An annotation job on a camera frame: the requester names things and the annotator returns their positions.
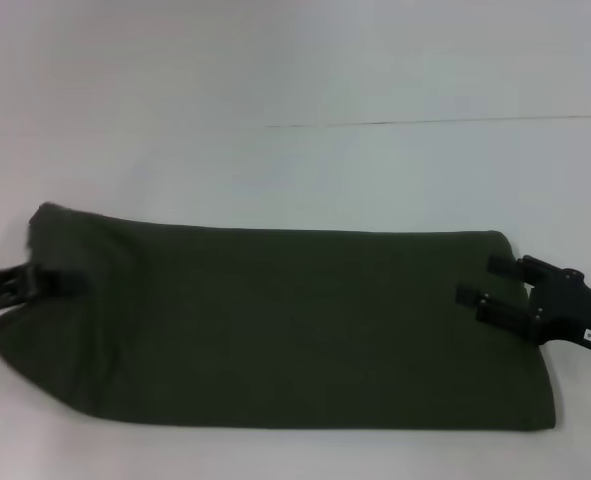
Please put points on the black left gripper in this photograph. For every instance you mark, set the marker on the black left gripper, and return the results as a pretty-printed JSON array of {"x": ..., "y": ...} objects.
[{"x": 0, "y": 290}]

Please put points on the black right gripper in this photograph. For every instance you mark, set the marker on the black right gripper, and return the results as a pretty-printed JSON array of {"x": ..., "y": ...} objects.
[{"x": 565, "y": 305}]

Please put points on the dark green printed t-shirt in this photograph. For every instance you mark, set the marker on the dark green printed t-shirt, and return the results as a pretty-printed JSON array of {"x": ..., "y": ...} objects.
[{"x": 275, "y": 320}]

